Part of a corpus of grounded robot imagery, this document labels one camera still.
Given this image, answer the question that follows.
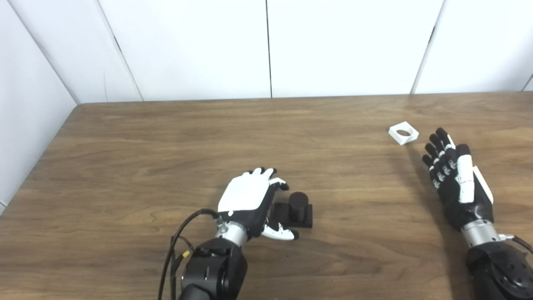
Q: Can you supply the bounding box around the black peg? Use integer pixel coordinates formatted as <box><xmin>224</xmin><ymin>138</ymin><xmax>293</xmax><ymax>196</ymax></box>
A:
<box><xmin>270</xmin><ymin>192</ymin><xmax>314</xmax><ymax>229</ymax></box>

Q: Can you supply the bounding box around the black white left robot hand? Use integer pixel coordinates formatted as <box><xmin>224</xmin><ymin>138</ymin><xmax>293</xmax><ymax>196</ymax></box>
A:
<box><xmin>214</xmin><ymin>167</ymin><xmax>299</xmax><ymax>247</ymax></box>

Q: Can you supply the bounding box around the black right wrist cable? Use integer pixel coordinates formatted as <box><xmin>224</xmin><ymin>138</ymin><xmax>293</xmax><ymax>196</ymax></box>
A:
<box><xmin>499</xmin><ymin>233</ymin><xmax>533</xmax><ymax>255</ymax></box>

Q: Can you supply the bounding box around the thin yellow-tipped left arm wire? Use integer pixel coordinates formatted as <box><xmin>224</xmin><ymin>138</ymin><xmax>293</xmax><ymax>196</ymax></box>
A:
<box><xmin>170</xmin><ymin>235</ymin><xmax>196</xmax><ymax>300</ymax></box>

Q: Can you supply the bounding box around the white square piece with hole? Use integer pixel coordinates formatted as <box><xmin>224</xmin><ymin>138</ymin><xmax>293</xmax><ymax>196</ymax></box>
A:
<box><xmin>388</xmin><ymin>121</ymin><xmax>420</xmax><ymax>146</ymax></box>

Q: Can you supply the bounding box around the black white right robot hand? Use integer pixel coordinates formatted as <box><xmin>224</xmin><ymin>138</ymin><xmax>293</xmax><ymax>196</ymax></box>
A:
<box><xmin>422</xmin><ymin>127</ymin><xmax>502</xmax><ymax>247</ymax></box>

